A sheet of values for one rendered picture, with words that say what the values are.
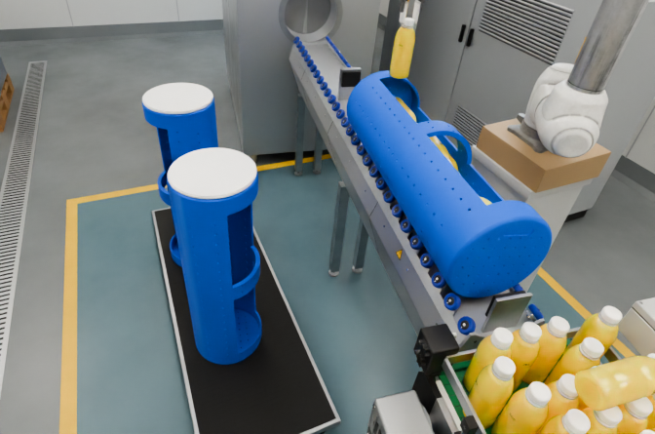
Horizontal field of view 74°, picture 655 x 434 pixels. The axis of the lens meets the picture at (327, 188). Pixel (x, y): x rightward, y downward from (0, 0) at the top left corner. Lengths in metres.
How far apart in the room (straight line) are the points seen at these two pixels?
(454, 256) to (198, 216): 0.76
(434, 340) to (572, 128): 0.74
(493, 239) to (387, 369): 1.23
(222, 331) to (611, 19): 1.60
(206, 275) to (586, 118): 1.28
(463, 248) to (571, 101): 0.59
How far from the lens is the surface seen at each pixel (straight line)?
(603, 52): 1.44
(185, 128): 1.84
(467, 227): 1.09
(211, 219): 1.39
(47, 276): 2.77
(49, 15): 5.96
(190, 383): 1.99
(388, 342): 2.28
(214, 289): 1.62
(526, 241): 1.18
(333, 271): 2.47
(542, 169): 1.62
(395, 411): 1.14
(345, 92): 2.17
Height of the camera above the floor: 1.86
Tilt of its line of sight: 37 degrees down
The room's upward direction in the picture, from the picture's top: 5 degrees clockwise
